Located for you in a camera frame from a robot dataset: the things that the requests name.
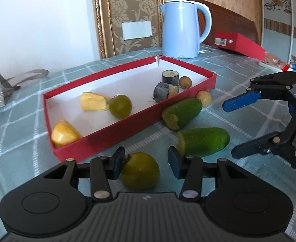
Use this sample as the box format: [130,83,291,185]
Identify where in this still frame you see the green cucumber half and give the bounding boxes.
[162,98,203,131]
[176,127,231,157]

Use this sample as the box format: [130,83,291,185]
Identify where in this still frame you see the green tomato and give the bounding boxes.
[121,152,160,190]
[109,95,132,119]

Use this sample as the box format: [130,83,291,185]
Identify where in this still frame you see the brown longan outside tray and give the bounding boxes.
[196,91,212,108]

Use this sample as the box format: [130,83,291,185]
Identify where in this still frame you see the sliding wardrobe door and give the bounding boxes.
[261,0,296,65]

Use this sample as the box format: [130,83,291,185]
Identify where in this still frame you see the yellow fruit piece corner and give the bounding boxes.
[51,119,82,147]

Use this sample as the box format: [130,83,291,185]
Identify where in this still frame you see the red shallow cardboard tray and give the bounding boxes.
[43,55,216,161]

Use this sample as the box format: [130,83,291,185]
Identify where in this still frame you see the red rectangular box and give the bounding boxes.
[214,31,266,61]

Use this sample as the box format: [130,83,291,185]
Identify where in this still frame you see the green tomato in tray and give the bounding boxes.
[109,95,132,119]

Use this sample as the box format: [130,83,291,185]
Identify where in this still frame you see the yellow fruit wedge centre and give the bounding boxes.
[80,92,110,112]

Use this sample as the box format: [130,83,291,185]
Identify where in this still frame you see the lying dark sugarcane piece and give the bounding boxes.
[153,82,179,102]

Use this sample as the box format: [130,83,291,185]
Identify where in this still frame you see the dark wooden headboard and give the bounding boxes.
[187,0,260,46]

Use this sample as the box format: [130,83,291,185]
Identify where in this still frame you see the teal checkered tablecloth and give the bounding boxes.
[0,46,296,241]

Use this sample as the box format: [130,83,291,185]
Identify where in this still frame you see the brown longan in tray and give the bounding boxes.
[179,76,192,90]

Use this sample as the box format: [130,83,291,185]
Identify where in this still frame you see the upright dark sugarcane piece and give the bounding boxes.
[162,70,179,86]

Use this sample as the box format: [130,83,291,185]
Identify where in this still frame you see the light blue electric kettle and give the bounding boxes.
[159,0,212,58]

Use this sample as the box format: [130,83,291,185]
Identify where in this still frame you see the grey patterned gift bag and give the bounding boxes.
[0,69,49,108]

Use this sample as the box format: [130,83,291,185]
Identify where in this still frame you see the white wall switch panel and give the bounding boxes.
[122,21,152,41]

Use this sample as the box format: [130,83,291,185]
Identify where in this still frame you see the gold ornate picture frame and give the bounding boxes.
[92,0,164,58]

